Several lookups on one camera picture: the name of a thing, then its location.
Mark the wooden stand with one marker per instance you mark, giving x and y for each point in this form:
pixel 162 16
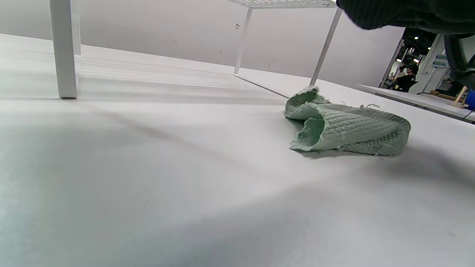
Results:
pixel 459 98

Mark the white background table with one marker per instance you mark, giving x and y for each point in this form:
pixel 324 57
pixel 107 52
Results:
pixel 408 98

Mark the blue object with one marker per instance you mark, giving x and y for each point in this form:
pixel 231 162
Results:
pixel 470 100

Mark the green fish scale cleaning cloth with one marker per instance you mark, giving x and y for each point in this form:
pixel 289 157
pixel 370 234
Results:
pixel 352 128

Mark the person's left hand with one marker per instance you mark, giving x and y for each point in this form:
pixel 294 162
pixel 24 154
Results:
pixel 408 13

